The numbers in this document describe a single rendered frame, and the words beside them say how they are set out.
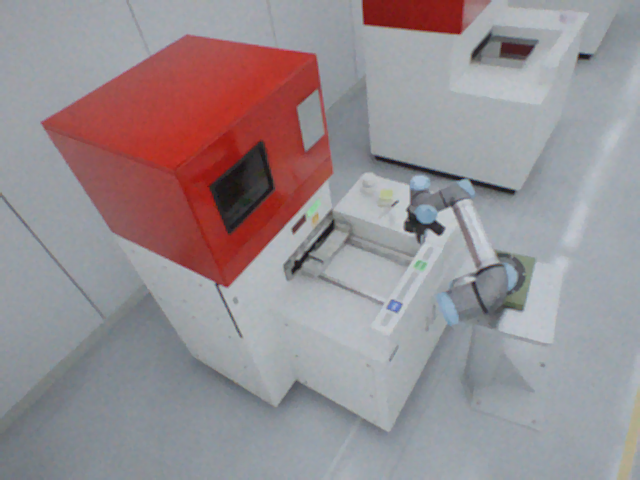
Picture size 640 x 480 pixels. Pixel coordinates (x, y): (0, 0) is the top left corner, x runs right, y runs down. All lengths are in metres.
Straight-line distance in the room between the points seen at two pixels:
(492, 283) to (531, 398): 1.45
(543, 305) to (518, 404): 0.81
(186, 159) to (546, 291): 1.66
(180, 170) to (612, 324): 2.72
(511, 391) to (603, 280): 1.08
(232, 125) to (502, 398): 2.11
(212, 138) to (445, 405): 2.00
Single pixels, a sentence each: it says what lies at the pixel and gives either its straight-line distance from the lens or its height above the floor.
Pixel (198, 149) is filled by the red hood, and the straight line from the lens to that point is 1.55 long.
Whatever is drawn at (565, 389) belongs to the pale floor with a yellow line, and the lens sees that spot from 3.05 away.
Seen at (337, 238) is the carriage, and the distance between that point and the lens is 2.43.
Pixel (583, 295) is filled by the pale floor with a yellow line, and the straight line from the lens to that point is 3.47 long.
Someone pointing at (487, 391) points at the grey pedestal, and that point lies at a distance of 2.93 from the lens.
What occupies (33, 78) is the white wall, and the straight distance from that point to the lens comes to 2.97.
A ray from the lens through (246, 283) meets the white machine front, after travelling 2.04.
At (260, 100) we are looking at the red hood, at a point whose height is 1.81.
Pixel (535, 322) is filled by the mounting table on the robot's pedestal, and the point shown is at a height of 0.82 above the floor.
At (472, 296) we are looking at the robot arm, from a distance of 1.58.
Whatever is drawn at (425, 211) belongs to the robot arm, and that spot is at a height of 1.43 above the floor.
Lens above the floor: 2.60
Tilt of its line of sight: 46 degrees down
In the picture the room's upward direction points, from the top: 12 degrees counter-clockwise
